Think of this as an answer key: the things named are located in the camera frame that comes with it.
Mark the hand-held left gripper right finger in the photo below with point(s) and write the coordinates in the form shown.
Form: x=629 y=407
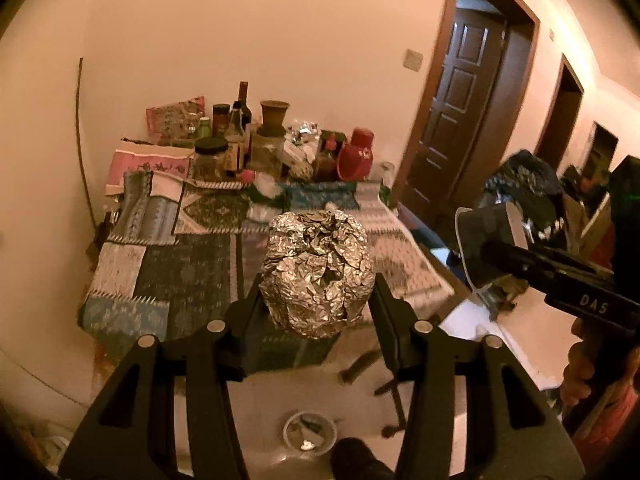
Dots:
x=392 y=330

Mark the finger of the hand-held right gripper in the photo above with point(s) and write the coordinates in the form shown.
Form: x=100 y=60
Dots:
x=540 y=262

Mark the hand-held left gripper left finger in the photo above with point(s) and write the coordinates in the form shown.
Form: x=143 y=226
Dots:
x=245 y=335

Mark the aluminium foil ball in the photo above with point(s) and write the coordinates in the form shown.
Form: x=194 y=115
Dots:
x=315 y=270

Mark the clear plastic bowl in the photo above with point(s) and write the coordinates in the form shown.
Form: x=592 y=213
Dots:
x=287 y=432

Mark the white paper scrap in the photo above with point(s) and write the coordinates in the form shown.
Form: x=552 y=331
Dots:
x=267 y=187

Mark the person's right hand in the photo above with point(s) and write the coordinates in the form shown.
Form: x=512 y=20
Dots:
x=582 y=365

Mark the patchwork tablecloth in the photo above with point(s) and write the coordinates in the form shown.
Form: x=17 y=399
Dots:
x=190 y=270

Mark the dark clothes pile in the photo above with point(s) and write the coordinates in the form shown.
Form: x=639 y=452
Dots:
x=530 y=175

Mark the dark fuzzy slipper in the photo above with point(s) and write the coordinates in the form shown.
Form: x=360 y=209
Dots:
x=357 y=460

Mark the pink round lid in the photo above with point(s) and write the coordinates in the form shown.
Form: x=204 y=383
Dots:
x=247 y=176

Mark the brown wooden door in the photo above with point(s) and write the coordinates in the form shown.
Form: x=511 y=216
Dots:
x=450 y=125

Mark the speckled round ball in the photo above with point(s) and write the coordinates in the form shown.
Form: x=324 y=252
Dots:
x=302 y=171

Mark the red thermos jug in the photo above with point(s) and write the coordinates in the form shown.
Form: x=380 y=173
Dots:
x=356 y=160

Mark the glass jar with black lid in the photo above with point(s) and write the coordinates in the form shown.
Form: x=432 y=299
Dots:
x=210 y=162

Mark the large glass jar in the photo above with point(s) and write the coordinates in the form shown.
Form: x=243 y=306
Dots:
x=267 y=155

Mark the clear liquor bottle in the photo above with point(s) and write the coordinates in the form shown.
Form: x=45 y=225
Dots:
x=235 y=145

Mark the pink folded cloth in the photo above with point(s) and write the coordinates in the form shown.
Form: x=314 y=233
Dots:
x=150 y=165

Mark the loose silver foil pile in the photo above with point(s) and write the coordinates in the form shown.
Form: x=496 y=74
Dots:
x=305 y=130

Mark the dark-lid spice jar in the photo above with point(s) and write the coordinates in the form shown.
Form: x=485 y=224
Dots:
x=221 y=120

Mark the brown clay vase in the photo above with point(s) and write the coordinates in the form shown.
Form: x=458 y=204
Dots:
x=274 y=115

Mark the floral printed packet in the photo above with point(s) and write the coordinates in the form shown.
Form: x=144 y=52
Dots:
x=172 y=117

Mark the dark wine bottle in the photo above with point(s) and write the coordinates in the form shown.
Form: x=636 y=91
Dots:
x=243 y=100

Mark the brown wooden door frame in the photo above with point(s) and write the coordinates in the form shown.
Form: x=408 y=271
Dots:
x=425 y=102
x=550 y=105

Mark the square wall switch plate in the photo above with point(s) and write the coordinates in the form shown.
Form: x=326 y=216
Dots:
x=413 y=60

